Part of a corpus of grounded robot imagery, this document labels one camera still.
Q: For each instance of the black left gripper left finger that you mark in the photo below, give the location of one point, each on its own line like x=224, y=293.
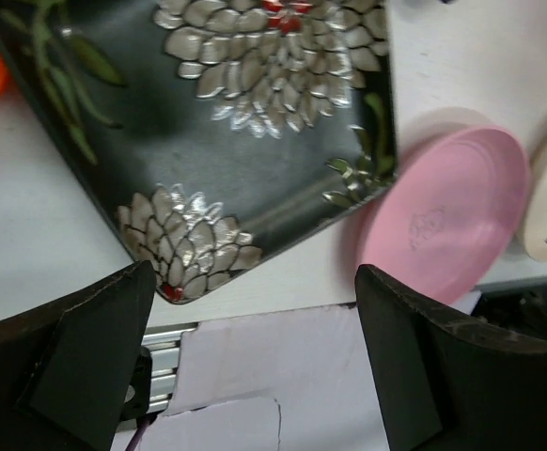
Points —
x=65, y=366

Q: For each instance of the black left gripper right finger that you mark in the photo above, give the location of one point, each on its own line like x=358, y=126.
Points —
x=446, y=380

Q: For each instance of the pink round plate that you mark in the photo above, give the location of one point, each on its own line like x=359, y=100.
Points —
x=451, y=213

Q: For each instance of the black floral square plate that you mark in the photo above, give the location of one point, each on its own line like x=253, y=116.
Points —
x=211, y=135

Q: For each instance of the aluminium table edge rail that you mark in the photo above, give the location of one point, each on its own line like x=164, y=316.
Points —
x=155, y=375

